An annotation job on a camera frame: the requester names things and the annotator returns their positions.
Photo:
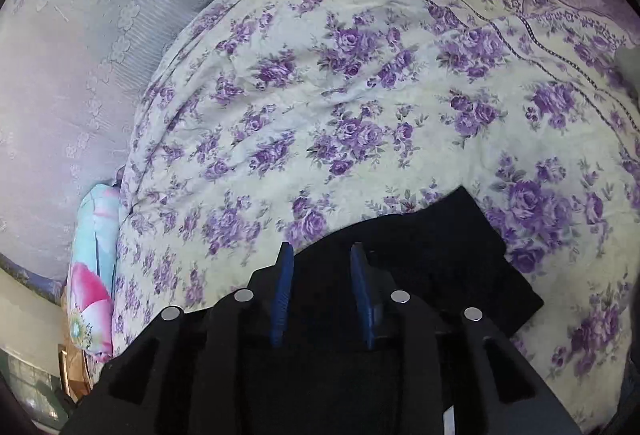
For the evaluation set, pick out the black pants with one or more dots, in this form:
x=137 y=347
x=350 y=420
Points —
x=450 y=255

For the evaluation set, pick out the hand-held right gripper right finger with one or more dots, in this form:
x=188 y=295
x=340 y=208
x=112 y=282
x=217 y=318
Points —
x=361 y=295

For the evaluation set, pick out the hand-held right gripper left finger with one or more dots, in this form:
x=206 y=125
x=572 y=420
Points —
x=282 y=295

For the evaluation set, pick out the blue patterned cloth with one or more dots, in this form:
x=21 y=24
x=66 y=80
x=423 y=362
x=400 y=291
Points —
x=35 y=285

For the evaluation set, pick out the white lace cover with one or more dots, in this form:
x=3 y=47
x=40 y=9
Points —
x=75 y=65

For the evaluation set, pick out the wooden bed frame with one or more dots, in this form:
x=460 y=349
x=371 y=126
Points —
x=75 y=375

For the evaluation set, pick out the colourful flower print pillow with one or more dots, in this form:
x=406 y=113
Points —
x=92 y=265

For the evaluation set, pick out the purple floral blanket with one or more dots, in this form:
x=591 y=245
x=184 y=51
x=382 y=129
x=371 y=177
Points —
x=350 y=115

